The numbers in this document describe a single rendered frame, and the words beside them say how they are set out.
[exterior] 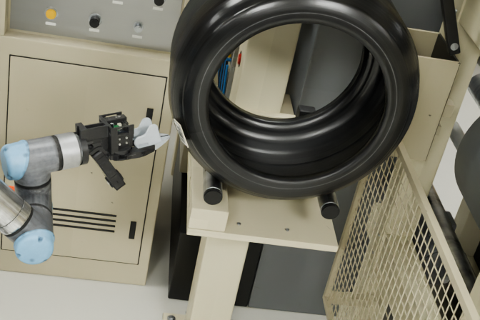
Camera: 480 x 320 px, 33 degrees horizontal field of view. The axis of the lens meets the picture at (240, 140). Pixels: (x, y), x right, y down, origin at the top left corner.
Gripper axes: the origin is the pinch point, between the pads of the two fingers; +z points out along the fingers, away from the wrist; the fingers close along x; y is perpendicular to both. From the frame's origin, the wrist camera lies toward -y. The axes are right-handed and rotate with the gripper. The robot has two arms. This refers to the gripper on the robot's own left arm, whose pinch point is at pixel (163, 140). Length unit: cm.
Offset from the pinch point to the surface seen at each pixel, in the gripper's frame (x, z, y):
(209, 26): -5.9, 7.1, 27.8
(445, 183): 94, 197, -110
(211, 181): -3.5, 10.8, -11.5
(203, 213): -5.4, 8.0, -18.3
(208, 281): 29, 29, -68
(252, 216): -3.3, 22.9, -24.3
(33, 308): 71, -14, -95
